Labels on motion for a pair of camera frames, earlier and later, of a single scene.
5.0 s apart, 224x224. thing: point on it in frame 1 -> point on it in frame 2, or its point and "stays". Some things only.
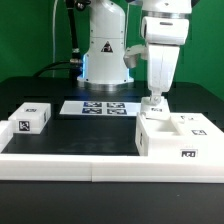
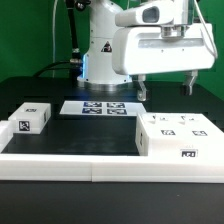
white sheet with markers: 101,108 stays
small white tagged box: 31,117 stays
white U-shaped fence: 98,167 stays
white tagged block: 160,111 -> 165,125
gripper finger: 154,100 -> 142,93
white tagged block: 194,125 stays
